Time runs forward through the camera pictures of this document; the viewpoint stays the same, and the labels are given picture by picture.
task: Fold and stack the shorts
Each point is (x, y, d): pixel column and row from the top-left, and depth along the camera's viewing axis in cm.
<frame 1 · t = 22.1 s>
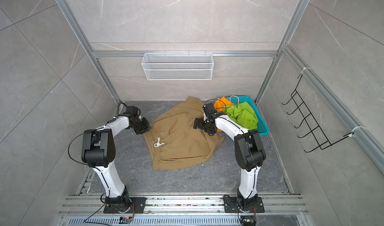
left hand: (150, 124, 99), fingers closed
right hand: (199, 127, 95), fingers open
khaki tan shorts: (172, 139, 98), point 2 cm above the table
lime green shorts: (243, 114, 96), point 14 cm above the table

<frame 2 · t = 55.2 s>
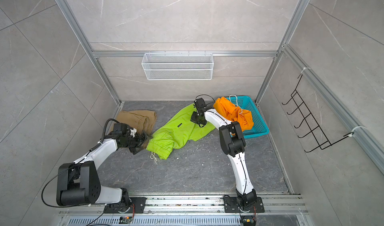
left hand: (147, 139, 88), fingers open
right hand: (193, 119, 105), fingers closed
khaki tan shorts: (141, 120, 103), point 6 cm above the table
lime green shorts: (178, 131, 101), point 3 cm above the table

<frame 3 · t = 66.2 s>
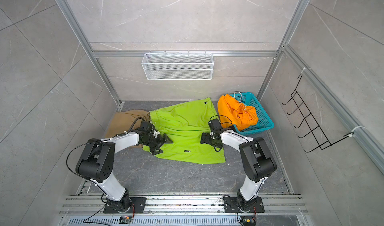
left hand: (168, 143, 92), fingers open
right hand: (207, 140, 96), fingers open
lime green shorts: (183, 123, 107), point 2 cm above the table
the other named things where they were.

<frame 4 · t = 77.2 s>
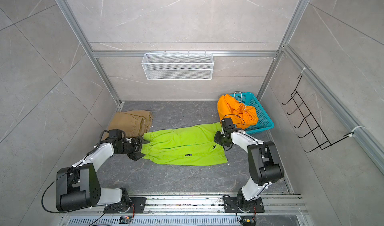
left hand: (147, 144, 86), fingers open
right hand: (216, 138, 95), fingers closed
lime green shorts: (188, 146, 92), point 5 cm above the table
the other named things where they were.

